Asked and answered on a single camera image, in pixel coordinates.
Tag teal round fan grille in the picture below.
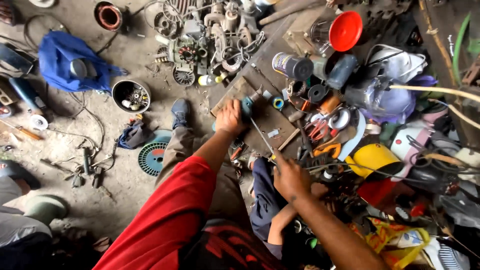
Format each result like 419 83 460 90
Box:
137 129 173 177

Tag person's dark blue shoe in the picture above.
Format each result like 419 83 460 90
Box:
171 98 191 130

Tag dark blue rag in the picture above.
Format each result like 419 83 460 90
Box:
117 120 152 150

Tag blue cloth bag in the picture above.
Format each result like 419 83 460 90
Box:
38 30 128 94

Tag person's right hand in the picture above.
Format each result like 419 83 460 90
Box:
272 149 319 203

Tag pale bamboo stick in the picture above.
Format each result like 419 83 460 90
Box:
389 84 480 130

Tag yellow plastic housing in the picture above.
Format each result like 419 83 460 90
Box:
345 143 404 179

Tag purple labelled spray can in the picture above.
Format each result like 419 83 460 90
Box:
272 52 314 82

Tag bucket of small metal parts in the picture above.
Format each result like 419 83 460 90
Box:
112 79 152 114

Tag black metal hand tool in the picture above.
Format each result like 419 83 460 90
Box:
82 147 93 175

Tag person's red shirt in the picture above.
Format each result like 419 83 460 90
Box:
92 155 278 270

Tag orange handled screwdriver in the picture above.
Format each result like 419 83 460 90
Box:
0 119 43 142

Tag heap of appliance parts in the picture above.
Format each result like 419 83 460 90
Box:
292 105 480 270

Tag wooden work board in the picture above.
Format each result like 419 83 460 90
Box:
210 75 301 158

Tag thin metal screwdriver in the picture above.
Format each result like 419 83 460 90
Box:
249 117 280 163

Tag orange handled pliers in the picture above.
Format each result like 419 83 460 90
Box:
313 137 347 159

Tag red plastic funnel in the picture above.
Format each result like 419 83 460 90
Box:
328 10 364 52

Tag white yellow plastic bottle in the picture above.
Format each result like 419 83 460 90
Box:
197 71 229 87

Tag teal electric drill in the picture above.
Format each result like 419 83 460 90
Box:
240 89 264 119

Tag person's left hand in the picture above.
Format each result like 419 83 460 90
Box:
215 99 250 137

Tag green hose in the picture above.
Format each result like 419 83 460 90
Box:
452 12 472 85

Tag heap of grey motor parts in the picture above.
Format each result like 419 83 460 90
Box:
144 0 271 88

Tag blue grey cylindrical motor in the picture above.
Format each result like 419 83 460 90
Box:
313 53 359 90

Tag small wooden stick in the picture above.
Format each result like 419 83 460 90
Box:
277 128 301 151

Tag person's khaki trousers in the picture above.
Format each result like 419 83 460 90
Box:
154 125 253 229

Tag white fan housing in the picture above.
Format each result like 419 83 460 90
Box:
365 44 428 84

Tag yellow plastic bag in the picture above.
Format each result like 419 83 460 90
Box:
349 217 431 270

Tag white round disc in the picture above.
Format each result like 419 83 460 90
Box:
29 114 49 131

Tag copper wound motor stator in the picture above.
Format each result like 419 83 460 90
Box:
94 1 124 32

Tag blue metal tube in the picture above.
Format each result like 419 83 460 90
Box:
8 77 47 115

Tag purple motor casing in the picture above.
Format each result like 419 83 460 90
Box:
344 74 439 124

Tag red handled cutters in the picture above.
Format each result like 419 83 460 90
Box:
304 118 332 142

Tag black cable loop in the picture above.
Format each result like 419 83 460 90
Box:
23 14 70 51

